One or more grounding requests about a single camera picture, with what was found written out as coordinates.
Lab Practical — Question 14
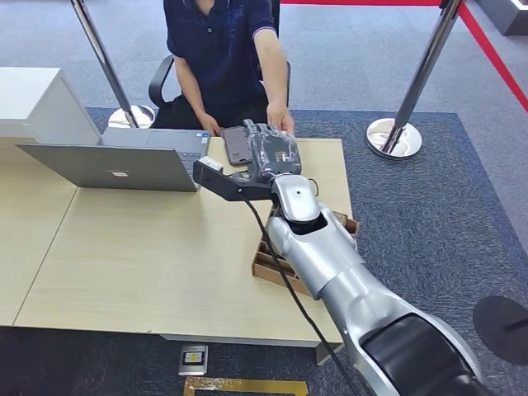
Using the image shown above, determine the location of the person's right hand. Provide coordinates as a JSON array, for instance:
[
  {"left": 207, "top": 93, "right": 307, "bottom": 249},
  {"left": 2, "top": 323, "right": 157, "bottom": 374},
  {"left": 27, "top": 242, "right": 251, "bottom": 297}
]
[{"left": 198, "top": 111, "right": 223, "bottom": 138}]

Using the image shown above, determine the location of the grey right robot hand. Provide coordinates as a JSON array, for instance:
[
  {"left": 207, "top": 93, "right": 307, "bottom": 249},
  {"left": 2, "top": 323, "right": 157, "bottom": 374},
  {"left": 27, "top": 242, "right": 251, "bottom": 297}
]
[{"left": 243, "top": 118, "right": 302, "bottom": 184}]

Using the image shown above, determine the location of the person's left hand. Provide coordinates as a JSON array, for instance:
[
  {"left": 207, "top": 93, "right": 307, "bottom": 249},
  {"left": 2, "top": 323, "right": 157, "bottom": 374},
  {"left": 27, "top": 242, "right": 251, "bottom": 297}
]
[{"left": 266, "top": 101, "right": 296, "bottom": 136}]

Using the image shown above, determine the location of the person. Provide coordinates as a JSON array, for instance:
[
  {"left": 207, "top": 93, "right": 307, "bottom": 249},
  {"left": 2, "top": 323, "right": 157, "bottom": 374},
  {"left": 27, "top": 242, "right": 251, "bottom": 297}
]
[{"left": 155, "top": 0, "right": 296, "bottom": 138}]

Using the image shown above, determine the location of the wooden card organizer tray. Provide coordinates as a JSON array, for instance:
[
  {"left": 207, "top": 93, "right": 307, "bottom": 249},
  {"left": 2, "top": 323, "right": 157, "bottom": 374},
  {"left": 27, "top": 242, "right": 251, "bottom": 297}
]
[{"left": 251, "top": 205, "right": 360, "bottom": 299}]

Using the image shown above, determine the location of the smartphone in dark case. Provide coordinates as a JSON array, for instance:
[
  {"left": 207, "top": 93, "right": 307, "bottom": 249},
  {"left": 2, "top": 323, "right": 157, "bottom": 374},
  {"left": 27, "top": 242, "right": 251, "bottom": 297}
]
[{"left": 223, "top": 125, "right": 255, "bottom": 167}]

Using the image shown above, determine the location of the black office chair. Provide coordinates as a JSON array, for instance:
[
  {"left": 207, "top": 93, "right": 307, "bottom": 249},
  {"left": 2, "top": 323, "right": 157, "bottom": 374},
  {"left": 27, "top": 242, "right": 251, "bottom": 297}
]
[{"left": 148, "top": 0, "right": 291, "bottom": 130}]

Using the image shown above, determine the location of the grey laptop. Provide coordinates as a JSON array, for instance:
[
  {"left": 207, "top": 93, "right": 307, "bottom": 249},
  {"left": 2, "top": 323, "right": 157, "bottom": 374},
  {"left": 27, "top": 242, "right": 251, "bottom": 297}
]
[{"left": 17, "top": 127, "right": 211, "bottom": 193}]

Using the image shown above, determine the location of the dark blue carpet mat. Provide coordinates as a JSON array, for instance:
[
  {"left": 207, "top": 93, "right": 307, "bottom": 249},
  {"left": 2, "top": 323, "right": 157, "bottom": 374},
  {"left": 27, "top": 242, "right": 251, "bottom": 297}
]
[{"left": 0, "top": 106, "right": 528, "bottom": 396}]

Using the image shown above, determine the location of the white cabinet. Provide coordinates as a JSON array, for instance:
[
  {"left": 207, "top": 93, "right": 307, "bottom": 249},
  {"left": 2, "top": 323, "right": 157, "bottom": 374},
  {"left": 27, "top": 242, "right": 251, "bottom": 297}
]
[{"left": 0, "top": 67, "right": 103, "bottom": 146}]

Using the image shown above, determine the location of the metal floor socket box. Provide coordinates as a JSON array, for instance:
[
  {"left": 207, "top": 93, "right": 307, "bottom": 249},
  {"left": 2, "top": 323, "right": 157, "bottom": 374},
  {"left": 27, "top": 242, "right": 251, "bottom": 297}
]
[{"left": 178, "top": 344, "right": 209, "bottom": 377}]

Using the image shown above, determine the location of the gold floor tape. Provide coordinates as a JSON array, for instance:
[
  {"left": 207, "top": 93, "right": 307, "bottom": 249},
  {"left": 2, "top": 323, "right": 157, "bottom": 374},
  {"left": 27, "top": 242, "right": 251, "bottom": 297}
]
[{"left": 183, "top": 377, "right": 309, "bottom": 396}]

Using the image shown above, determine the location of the red barrier belt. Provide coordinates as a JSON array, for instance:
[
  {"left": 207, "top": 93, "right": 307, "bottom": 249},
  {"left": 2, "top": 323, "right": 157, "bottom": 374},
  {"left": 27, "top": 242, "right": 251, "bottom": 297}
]
[{"left": 280, "top": 0, "right": 528, "bottom": 115}]

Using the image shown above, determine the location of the grey platform with light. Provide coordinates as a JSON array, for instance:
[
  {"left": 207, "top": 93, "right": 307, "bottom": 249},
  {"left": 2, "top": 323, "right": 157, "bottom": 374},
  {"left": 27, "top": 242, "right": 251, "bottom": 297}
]
[{"left": 474, "top": 0, "right": 528, "bottom": 37}]

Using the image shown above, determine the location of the black round base stand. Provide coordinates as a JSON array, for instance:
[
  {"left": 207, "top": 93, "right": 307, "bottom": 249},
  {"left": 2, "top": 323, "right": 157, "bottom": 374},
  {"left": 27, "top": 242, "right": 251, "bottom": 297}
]
[{"left": 473, "top": 295, "right": 528, "bottom": 367}]

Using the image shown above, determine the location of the chrome stanchion post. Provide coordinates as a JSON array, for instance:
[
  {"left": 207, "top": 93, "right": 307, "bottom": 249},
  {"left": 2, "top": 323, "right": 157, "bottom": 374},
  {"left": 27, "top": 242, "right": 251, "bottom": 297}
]
[
  {"left": 69, "top": 0, "right": 157, "bottom": 130},
  {"left": 365, "top": 0, "right": 464, "bottom": 161}
]

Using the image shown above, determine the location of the black camera cable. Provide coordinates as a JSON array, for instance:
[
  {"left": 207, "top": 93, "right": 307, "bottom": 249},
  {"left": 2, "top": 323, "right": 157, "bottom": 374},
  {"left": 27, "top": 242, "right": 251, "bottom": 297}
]
[{"left": 241, "top": 196, "right": 360, "bottom": 396}]

